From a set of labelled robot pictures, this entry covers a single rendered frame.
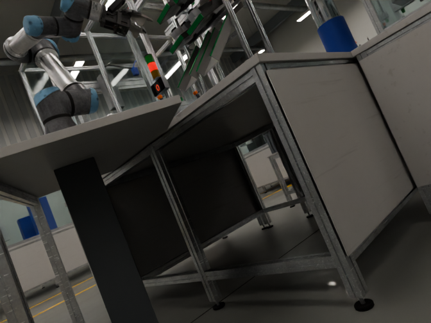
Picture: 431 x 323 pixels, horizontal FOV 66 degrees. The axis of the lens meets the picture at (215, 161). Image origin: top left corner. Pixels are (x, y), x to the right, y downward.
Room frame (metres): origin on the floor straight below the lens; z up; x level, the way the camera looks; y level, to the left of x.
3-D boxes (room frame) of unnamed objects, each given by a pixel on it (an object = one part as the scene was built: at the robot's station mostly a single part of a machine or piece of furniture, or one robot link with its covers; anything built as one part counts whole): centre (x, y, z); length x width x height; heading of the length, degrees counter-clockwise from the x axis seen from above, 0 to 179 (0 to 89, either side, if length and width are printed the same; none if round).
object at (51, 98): (1.40, 0.55, 1.12); 0.13 x 0.12 x 0.14; 135
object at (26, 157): (1.42, 0.51, 0.84); 0.90 x 0.70 x 0.03; 20
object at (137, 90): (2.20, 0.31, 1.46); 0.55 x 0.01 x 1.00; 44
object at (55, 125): (1.40, 0.56, 1.00); 0.15 x 0.15 x 0.10
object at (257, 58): (2.06, -0.24, 0.85); 1.50 x 1.41 x 0.03; 44
